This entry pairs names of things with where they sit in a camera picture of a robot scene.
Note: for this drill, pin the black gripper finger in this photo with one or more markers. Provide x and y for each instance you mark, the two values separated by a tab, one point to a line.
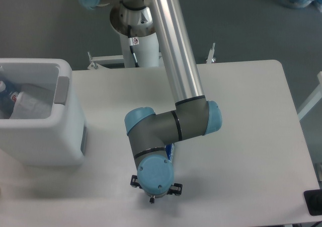
175	189
134	182

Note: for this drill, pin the blue-capped plastic bottle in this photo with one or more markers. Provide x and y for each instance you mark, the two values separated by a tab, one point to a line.
170	151

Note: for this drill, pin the white plastic bag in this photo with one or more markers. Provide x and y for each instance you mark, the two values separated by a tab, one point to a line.
33	102

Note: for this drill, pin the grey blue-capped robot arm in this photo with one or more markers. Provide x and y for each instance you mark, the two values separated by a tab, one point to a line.
151	134

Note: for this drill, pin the white trash can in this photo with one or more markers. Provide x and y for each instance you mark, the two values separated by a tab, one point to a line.
58	140

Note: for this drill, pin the black device at table edge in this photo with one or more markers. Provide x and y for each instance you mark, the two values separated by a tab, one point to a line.
313	201

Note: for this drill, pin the clear bottle with red label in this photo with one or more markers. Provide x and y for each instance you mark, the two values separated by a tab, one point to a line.
9	94

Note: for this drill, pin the white metal base frame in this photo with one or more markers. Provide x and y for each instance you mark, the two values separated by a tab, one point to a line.
117	61

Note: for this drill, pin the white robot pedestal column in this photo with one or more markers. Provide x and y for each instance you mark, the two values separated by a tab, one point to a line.
140	51

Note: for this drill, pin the white frame at right edge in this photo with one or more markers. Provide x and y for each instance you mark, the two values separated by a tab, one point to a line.
311	100

